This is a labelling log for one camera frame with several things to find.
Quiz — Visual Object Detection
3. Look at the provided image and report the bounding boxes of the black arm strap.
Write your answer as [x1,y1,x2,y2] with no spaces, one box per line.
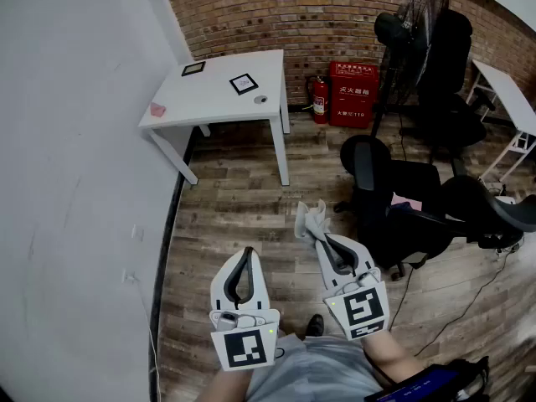
[454,356,491,402]

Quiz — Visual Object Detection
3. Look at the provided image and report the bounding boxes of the light blue shirt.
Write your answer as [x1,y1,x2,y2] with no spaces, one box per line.
[246,335,384,402]

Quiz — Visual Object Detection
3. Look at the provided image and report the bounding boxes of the black floor cable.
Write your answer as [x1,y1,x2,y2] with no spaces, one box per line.
[389,245,523,358]

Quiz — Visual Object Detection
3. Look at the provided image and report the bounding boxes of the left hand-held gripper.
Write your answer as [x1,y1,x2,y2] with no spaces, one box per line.
[209,247,281,372]

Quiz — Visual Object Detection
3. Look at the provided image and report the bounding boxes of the tall black office chair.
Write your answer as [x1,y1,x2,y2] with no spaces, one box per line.
[399,8,497,171]

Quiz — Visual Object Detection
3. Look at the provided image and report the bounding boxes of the white trestle desk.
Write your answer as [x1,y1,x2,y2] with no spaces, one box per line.
[464,59,536,183]

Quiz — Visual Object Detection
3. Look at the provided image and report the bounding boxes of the person's right forearm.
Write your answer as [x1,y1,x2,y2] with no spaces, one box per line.
[362,331,428,387]

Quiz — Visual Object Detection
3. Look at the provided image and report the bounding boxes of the black office chair grey armrests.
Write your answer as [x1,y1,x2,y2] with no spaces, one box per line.
[334,142,536,282]

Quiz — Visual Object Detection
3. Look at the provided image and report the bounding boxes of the red fire extinguisher box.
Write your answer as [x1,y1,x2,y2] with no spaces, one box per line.
[328,60,380,129]

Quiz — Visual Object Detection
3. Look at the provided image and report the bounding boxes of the red fire extinguisher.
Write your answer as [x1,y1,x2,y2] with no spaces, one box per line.
[305,75,330,125]

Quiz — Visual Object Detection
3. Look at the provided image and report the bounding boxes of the white round device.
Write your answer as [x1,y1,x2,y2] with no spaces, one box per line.
[481,178,517,204]

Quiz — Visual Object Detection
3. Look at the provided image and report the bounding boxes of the black frame white picture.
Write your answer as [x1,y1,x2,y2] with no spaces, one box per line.
[229,72,258,96]

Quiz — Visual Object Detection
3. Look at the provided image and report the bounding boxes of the white table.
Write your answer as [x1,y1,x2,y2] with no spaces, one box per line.
[137,49,291,187]

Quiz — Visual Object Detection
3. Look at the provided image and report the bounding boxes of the grey wiping cloth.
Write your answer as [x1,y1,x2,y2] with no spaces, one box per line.
[294,198,332,249]

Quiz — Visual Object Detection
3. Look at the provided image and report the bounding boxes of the white power cable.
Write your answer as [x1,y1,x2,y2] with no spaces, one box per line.
[132,275,162,402]

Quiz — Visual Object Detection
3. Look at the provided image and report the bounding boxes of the phone with blue screen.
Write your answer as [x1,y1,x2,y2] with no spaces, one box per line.
[363,364,461,402]

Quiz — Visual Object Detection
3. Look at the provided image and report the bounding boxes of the person's left forearm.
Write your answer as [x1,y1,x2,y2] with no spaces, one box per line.
[199,366,255,402]

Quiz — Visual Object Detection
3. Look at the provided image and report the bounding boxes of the black frame tan picture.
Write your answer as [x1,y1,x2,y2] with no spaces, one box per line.
[181,61,207,78]

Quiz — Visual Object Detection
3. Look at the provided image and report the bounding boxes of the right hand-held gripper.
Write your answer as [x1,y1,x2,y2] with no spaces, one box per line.
[314,234,390,342]

